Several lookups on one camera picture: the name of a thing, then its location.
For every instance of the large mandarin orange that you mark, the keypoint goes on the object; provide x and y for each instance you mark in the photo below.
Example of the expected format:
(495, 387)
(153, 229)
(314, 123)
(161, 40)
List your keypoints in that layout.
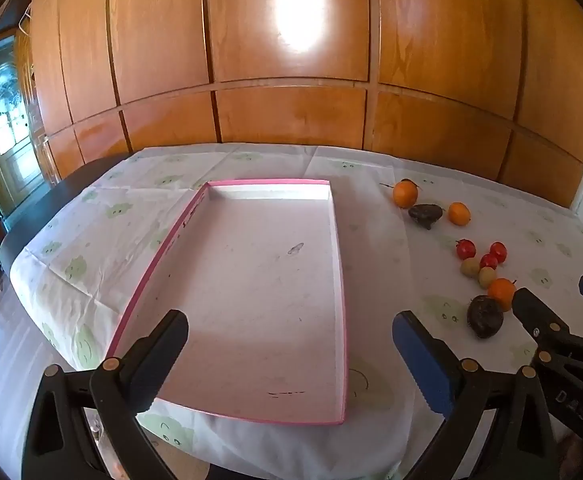
(500, 294)

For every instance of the pink cardboard tray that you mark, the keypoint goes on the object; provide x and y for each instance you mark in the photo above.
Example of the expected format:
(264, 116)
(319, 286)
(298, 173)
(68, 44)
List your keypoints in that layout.
(251, 285)

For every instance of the wrinkled dark passion fruit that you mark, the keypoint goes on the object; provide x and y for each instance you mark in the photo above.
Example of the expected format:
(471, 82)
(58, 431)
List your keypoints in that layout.
(424, 214)

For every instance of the wooden panelled wardrobe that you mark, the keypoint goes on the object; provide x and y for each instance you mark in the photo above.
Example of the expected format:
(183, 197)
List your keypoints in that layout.
(291, 110)

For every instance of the mandarin orange with stem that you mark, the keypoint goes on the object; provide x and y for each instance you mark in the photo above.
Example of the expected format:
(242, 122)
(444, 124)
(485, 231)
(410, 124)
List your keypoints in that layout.
(405, 194)

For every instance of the red cherry tomato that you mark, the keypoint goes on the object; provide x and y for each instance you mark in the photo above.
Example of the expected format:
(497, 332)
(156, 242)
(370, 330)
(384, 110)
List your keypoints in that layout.
(466, 249)
(489, 261)
(498, 252)

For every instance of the tan longan fruit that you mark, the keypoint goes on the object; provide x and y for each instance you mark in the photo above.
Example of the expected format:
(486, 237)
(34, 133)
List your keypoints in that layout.
(486, 277)
(469, 268)

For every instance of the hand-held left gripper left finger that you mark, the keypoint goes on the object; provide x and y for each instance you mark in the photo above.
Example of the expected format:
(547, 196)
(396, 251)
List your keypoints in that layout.
(161, 345)

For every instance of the white cloud print tablecloth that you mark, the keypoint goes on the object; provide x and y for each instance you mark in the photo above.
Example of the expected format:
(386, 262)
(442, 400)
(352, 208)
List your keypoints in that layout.
(371, 270)

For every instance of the dark table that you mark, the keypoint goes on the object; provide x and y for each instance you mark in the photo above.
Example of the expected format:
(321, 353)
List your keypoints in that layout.
(56, 195)

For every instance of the wooden glass door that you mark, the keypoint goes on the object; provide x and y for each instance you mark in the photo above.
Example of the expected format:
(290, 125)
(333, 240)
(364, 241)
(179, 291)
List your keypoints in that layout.
(6, 125)

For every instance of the small mandarin orange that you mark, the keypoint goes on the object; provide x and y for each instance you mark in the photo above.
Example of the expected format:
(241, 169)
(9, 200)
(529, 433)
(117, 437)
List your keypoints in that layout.
(459, 213)

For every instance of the round dark passion fruit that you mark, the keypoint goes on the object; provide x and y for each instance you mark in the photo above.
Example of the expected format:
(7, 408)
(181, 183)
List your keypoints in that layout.
(485, 316)

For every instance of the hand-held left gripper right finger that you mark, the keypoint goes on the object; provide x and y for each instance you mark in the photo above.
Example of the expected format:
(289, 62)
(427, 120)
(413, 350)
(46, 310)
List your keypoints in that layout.
(421, 360)

